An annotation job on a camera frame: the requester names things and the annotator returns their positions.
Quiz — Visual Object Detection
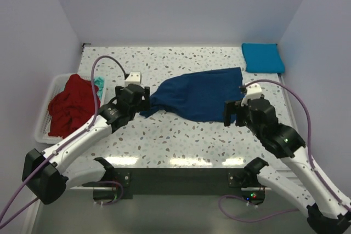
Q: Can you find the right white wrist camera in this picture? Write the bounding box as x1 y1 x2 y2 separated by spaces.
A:
241 83 263 106

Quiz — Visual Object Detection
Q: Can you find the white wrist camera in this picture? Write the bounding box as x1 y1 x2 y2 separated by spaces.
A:
241 83 263 106
124 72 142 87

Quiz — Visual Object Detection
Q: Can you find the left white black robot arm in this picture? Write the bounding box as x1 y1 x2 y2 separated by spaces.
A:
22 84 150 204

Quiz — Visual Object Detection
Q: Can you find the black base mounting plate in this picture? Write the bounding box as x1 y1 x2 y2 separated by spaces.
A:
93 167 266 204

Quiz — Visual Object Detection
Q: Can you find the mint green t shirt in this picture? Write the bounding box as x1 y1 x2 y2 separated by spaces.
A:
94 77 105 99

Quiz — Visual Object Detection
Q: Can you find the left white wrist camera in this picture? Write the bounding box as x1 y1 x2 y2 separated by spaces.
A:
124 72 142 87

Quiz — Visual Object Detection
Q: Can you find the red t shirt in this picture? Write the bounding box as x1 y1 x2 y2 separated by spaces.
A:
48 74 97 139

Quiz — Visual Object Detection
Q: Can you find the folded light blue t shirt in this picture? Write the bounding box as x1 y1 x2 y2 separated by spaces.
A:
241 43 285 73

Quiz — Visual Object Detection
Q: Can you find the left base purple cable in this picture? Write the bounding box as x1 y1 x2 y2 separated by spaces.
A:
94 180 124 205

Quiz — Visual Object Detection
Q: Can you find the dark blue t shirt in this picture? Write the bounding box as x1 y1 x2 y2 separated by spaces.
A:
140 67 243 122

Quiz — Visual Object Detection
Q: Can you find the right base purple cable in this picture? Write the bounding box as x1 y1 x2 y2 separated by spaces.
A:
218 195 299 222

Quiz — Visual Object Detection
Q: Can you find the white plastic laundry basket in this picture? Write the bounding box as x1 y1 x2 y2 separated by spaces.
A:
35 73 106 145

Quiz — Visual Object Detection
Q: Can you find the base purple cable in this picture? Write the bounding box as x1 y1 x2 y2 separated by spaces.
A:
94 180 124 205
218 195 299 222

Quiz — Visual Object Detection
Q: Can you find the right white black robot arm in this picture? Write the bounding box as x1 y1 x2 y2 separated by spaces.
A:
223 98 350 233

